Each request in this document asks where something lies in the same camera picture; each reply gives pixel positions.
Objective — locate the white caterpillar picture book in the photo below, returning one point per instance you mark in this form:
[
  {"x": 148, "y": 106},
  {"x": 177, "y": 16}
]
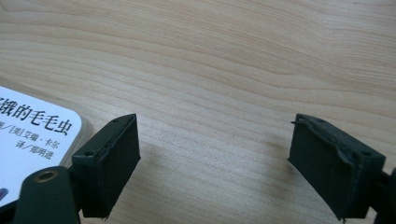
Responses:
[{"x": 28, "y": 140}]

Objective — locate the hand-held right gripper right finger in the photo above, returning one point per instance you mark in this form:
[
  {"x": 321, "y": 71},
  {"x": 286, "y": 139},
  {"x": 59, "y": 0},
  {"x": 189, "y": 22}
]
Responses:
[{"x": 333, "y": 168}]

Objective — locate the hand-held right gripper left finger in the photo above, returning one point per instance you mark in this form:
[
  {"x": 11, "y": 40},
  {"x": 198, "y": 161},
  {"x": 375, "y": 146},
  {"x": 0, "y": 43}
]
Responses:
[{"x": 107, "y": 165}]

